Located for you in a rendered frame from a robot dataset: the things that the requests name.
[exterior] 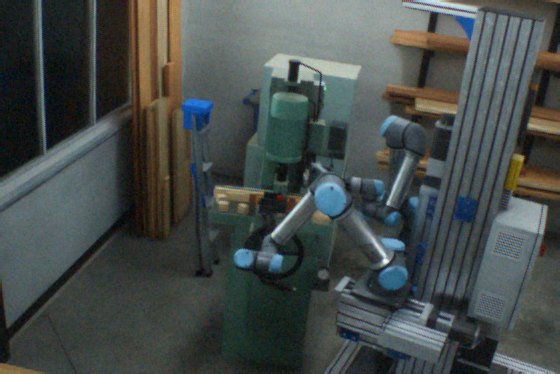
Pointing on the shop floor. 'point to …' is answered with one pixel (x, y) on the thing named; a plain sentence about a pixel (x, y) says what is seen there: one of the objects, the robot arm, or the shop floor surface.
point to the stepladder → (196, 110)
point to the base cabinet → (266, 314)
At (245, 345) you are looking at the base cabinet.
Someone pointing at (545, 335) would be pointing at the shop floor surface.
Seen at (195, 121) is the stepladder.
